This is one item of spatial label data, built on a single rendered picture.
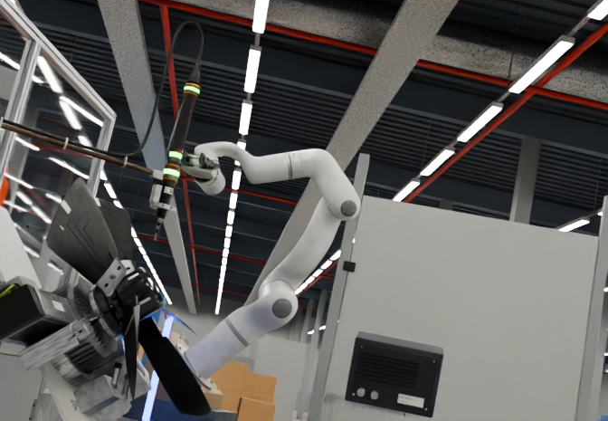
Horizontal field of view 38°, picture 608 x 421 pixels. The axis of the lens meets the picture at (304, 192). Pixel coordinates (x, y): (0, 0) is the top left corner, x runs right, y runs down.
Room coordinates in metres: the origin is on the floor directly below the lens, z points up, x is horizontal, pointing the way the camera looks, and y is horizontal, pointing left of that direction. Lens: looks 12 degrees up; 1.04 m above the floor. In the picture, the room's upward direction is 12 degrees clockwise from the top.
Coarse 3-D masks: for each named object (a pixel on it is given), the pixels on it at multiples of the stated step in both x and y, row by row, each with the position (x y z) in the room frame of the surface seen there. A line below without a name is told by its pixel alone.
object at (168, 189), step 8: (200, 64) 2.42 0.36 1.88; (192, 72) 2.41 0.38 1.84; (192, 80) 2.41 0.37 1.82; (200, 80) 2.42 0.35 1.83; (168, 184) 2.41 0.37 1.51; (168, 192) 2.41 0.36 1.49; (160, 200) 2.41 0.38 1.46; (168, 200) 2.41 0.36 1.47; (160, 208) 2.41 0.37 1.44; (160, 216) 2.41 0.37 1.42
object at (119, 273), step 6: (114, 264) 2.25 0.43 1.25; (120, 264) 2.27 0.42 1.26; (108, 270) 2.24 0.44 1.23; (114, 270) 2.26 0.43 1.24; (120, 270) 2.28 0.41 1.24; (126, 270) 2.29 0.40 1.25; (102, 276) 2.23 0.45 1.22; (108, 276) 2.25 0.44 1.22; (120, 276) 2.28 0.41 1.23; (102, 282) 2.24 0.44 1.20; (108, 282) 2.25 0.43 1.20; (114, 282) 2.27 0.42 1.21; (102, 288) 2.24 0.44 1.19; (108, 288) 2.26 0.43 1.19; (114, 288) 2.27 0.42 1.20; (108, 294) 2.26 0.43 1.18
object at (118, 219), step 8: (104, 200) 2.49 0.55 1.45; (104, 208) 2.47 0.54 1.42; (112, 208) 2.49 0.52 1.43; (120, 208) 2.53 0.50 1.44; (104, 216) 2.44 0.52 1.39; (112, 216) 2.46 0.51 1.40; (120, 216) 2.49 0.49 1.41; (128, 216) 2.53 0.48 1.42; (112, 224) 2.44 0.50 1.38; (120, 224) 2.47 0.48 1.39; (128, 224) 2.49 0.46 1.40; (112, 232) 2.42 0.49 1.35; (120, 232) 2.44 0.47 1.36; (128, 232) 2.47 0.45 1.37; (120, 240) 2.42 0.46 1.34; (128, 240) 2.44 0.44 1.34; (120, 248) 2.40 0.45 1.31; (128, 248) 2.42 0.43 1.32; (120, 256) 2.39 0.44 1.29; (128, 256) 2.40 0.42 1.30
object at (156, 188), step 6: (156, 174) 2.39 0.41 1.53; (162, 174) 2.40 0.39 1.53; (150, 180) 2.41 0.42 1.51; (156, 180) 2.39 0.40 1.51; (162, 180) 2.39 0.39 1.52; (156, 186) 2.39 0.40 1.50; (162, 186) 2.40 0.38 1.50; (156, 192) 2.40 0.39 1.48; (150, 198) 2.41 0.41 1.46; (156, 198) 2.40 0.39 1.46; (150, 204) 2.41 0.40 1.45; (156, 204) 2.39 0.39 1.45; (162, 204) 2.39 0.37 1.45; (168, 210) 2.41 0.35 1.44; (174, 210) 2.41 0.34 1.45
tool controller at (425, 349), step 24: (360, 336) 2.65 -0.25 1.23; (384, 336) 2.71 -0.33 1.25; (360, 360) 2.64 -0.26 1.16; (384, 360) 2.62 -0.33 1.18; (408, 360) 2.61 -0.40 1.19; (432, 360) 2.60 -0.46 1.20; (360, 384) 2.65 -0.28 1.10; (384, 384) 2.64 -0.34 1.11; (408, 384) 2.63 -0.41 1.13; (432, 384) 2.61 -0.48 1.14; (408, 408) 2.65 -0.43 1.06; (432, 408) 2.63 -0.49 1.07
